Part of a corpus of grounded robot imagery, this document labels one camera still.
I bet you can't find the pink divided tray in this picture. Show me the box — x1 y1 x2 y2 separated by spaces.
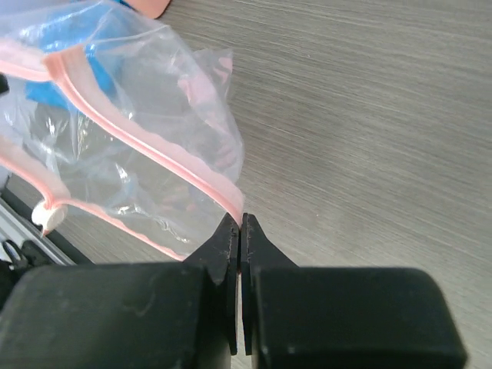
122 0 171 19

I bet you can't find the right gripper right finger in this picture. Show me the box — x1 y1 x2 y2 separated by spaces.
240 213 297 356

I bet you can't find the clear zip top bag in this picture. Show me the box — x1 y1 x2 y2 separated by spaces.
1 1 244 261

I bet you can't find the blue cloth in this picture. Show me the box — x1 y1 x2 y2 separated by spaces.
25 21 128 112

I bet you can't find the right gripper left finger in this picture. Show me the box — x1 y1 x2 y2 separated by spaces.
184 214 241 356

